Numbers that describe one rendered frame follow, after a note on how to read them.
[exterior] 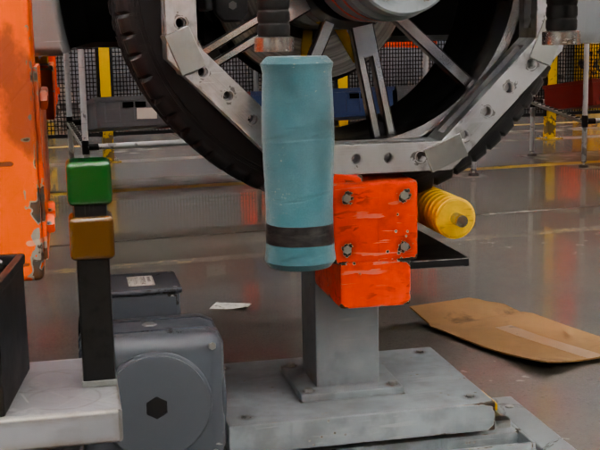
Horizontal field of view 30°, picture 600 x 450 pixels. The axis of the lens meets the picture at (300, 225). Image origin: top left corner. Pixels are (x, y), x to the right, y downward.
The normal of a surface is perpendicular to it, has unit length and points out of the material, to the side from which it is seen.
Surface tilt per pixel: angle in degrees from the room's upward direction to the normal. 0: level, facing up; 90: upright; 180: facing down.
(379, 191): 90
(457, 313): 12
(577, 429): 0
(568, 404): 0
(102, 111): 83
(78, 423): 90
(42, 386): 0
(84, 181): 90
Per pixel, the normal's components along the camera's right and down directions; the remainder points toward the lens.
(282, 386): -0.02, -0.98
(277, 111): -0.55, 0.12
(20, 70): 0.21, 0.17
